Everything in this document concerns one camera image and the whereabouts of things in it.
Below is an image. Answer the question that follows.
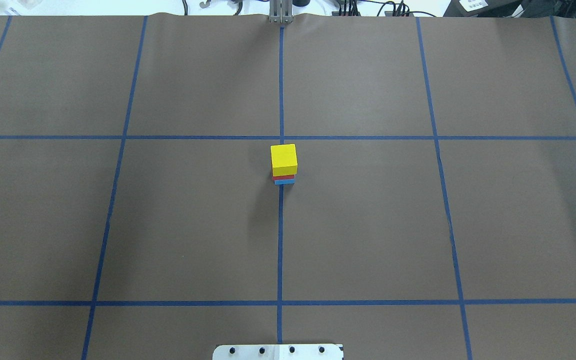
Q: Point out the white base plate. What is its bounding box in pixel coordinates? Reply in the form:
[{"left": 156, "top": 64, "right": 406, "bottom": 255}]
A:
[{"left": 212, "top": 343, "right": 345, "bottom": 360}]

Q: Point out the blue foam block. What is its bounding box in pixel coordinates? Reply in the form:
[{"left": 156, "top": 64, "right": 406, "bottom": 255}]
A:
[{"left": 274, "top": 178, "right": 296, "bottom": 186}]

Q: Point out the red foam block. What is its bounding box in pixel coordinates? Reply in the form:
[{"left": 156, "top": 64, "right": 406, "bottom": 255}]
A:
[{"left": 272, "top": 174, "right": 296, "bottom": 182}]

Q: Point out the yellow foam block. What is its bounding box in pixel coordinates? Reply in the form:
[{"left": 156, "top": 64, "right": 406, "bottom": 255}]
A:
[{"left": 270, "top": 143, "right": 298, "bottom": 177}]

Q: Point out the aluminium frame post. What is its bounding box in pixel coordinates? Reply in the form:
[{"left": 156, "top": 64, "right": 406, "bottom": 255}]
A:
[{"left": 268, "top": 0, "right": 294, "bottom": 25}]

